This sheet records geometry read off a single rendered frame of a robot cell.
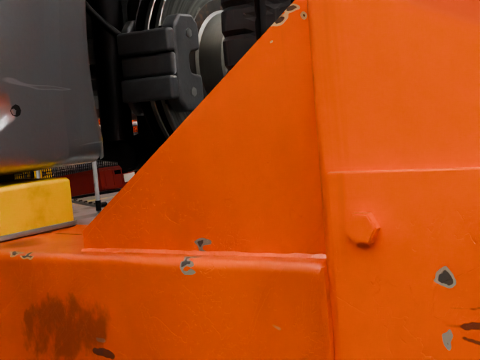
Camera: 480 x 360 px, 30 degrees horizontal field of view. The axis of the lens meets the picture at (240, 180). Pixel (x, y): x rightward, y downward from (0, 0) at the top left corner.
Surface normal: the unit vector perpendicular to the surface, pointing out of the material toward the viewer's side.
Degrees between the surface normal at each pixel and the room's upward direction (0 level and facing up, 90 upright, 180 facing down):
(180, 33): 90
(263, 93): 90
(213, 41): 66
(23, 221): 90
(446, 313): 90
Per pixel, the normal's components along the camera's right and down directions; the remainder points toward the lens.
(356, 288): -0.55, 0.11
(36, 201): 0.83, -0.03
